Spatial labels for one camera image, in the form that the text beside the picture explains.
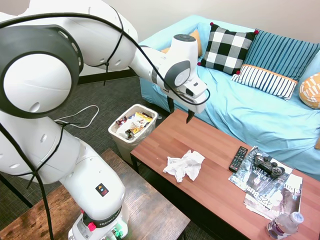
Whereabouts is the plain orange pillow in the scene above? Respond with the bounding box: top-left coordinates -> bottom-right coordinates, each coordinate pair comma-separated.
160,29 -> 203,58

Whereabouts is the white navy striped pillow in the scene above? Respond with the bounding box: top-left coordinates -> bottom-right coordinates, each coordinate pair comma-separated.
230,64 -> 299,102

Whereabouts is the black and white magazine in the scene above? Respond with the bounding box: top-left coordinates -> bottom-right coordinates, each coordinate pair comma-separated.
227,146 -> 293,198

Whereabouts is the black game controller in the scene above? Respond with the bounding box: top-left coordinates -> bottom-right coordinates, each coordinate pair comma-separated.
251,153 -> 286,179

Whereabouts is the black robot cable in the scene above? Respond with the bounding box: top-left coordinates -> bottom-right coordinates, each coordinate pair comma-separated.
0,7 -> 211,240

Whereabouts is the black white checkered pillow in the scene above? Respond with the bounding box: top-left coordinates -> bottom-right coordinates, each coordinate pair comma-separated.
197,21 -> 259,76

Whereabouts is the wooden coffee table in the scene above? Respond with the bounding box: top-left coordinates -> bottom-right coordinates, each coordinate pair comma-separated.
130,109 -> 320,240

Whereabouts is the magazine with 425 print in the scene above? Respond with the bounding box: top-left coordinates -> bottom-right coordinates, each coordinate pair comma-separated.
243,173 -> 304,221

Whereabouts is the rustic wooden robot stand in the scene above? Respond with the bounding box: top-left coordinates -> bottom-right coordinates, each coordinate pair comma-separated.
0,148 -> 191,240

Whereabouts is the black remote control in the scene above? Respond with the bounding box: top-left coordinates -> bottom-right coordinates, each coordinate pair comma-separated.
228,146 -> 249,173

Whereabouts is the white trash bin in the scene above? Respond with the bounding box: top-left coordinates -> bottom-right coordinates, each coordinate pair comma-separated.
107,103 -> 159,166

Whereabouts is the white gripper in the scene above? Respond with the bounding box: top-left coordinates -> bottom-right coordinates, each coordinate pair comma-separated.
165,81 -> 208,125

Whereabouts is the crumpled white tissue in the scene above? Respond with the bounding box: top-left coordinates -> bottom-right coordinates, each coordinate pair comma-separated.
162,149 -> 206,183

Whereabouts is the white floor cable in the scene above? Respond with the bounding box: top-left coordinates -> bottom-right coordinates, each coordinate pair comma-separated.
55,104 -> 100,129

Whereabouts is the blue striped pillow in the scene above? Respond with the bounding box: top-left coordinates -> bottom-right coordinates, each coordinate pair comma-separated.
243,29 -> 320,82

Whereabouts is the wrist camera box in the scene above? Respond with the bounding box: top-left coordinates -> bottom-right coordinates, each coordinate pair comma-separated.
178,80 -> 208,98

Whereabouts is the orange white patterned pillow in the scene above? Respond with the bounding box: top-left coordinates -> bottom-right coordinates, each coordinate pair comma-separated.
299,72 -> 320,110

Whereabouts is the light blue covered sofa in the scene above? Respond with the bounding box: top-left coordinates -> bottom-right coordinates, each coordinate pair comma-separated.
138,14 -> 320,176

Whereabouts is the clear plastic water bottle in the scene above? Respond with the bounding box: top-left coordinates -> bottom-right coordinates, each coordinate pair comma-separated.
265,211 -> 305,240

